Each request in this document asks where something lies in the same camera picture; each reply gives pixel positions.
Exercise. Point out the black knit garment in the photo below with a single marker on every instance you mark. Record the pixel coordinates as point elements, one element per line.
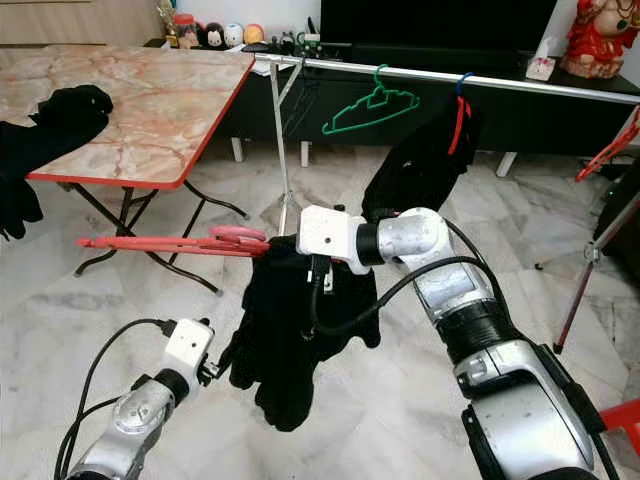
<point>290,340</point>

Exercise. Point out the red plastic stool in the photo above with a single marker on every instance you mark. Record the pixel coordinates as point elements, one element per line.
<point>622,420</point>

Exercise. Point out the red clothes hanger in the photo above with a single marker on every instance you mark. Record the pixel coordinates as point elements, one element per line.
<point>605,160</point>
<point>170,242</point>

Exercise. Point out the black garment with red trim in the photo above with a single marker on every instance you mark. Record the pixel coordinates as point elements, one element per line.
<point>420,160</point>

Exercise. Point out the blue clothes hanger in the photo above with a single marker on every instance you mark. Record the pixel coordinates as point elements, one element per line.
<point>462,82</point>

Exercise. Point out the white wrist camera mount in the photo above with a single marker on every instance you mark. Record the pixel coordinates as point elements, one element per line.
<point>190,345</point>
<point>330,235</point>

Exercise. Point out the red lid jar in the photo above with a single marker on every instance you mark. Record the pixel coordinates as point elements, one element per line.
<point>185,33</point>

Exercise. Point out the gold blue trophy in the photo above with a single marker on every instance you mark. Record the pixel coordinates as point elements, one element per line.
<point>168,25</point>

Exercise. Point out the green white mug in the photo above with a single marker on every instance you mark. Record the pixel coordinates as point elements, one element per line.
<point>308,42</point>

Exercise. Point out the red gold figurine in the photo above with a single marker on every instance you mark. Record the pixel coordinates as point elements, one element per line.
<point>600,35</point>

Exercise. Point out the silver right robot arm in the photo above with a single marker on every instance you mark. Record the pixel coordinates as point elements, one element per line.
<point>500,330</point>

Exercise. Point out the green clothes hanger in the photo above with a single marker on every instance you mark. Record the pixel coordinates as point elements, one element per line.
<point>380,85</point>

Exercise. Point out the black round plush toy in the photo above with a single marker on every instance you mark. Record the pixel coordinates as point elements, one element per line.
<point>213,36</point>

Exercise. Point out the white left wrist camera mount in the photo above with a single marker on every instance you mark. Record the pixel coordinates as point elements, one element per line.
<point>190,345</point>

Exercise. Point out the white round plush toy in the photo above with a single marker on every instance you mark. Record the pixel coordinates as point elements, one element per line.
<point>234,34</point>

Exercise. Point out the light wooden cabinet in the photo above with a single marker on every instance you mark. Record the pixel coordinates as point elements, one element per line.
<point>80,25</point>

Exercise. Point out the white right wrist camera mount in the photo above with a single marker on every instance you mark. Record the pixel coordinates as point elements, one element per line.
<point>330,235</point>

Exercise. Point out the orange round plush toy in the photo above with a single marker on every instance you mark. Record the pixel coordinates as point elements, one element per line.
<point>253,34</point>

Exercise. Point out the marble pattern folding table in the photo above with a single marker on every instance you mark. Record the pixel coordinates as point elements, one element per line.
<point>150,105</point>

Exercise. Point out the black television cabinet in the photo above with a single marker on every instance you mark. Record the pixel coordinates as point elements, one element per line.
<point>540,115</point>

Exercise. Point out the black flat television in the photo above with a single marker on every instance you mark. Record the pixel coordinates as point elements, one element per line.
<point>440,22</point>

